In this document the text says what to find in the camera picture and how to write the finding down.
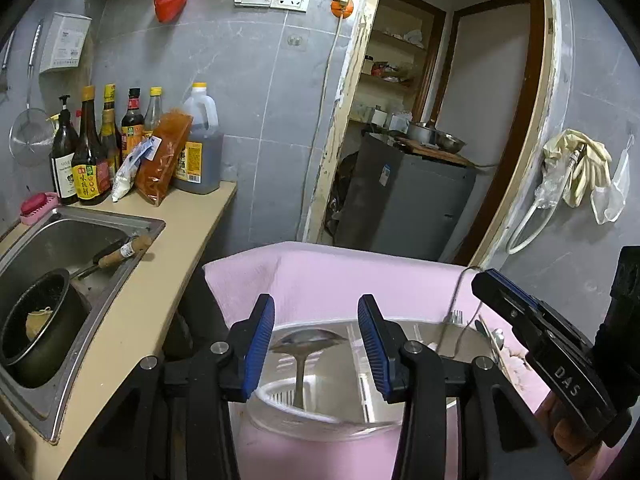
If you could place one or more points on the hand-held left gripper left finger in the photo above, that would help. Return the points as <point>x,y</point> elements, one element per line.
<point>260,345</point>

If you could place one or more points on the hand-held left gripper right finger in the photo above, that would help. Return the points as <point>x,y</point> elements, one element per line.
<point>372,345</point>

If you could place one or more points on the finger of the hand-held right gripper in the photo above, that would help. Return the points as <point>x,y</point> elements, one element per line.
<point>505,300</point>

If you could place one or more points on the metal ladle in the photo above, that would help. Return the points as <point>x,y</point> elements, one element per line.
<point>305,342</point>

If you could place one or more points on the white slotted utensil holder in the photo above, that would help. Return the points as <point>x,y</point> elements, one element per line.
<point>330,410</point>

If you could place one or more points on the person's right hand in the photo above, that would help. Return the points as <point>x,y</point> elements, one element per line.
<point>560,422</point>

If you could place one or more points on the metal spoon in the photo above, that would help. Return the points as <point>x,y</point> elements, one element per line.
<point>498,341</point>

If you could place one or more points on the metal fork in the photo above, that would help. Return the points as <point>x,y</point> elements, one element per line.
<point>454,317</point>

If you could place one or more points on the pink floral cloth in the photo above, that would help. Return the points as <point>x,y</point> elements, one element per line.
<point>320,280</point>

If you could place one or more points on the grey cabinet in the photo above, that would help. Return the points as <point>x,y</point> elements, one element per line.
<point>400,200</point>

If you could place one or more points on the clear plastic bag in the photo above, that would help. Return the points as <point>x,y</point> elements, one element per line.
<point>610,200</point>

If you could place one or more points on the cream rubber gloves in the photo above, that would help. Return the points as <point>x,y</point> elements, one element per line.
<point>585,165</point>

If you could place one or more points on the wooden cutting board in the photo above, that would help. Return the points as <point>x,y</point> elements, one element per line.
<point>435,155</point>

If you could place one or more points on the metal bowl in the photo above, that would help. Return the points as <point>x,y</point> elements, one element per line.
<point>449,144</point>

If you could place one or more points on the metal pot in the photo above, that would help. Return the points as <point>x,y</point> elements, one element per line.
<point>420,132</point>

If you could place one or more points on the large dark liquid jug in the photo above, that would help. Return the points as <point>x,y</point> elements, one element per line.
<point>205,145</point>

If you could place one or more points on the red chili packet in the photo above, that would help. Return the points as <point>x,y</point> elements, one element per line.
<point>165,160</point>

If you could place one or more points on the black cooking pot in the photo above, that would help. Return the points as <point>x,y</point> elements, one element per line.
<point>50,340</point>

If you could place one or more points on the white seasoning packet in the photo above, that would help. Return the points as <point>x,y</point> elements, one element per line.
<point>125,175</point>

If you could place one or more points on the stainless steel sink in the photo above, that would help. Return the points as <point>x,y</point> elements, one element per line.
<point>65,232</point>

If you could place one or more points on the large soy sauce bottle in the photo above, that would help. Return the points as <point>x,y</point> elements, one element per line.
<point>90,170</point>

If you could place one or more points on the red label sauce bottle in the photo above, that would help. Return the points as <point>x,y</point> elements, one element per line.
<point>132,125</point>

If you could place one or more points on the clear yellow capped bottle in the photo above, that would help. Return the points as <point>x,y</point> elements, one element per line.
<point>154,110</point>

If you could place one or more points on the yellow capped sauce bottle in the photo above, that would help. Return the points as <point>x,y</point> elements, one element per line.
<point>107,125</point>

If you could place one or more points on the wooden shelf unit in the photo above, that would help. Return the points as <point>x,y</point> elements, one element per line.
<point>395,55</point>

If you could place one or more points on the metal mesh skimmer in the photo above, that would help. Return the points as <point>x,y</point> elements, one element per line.
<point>31,140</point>

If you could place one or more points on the orange plug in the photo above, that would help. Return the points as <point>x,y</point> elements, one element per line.
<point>342,6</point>

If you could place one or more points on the wooden door frame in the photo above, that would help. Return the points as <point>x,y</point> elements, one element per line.
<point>345,110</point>

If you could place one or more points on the white wall box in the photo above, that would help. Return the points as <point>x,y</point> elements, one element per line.
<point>65,40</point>

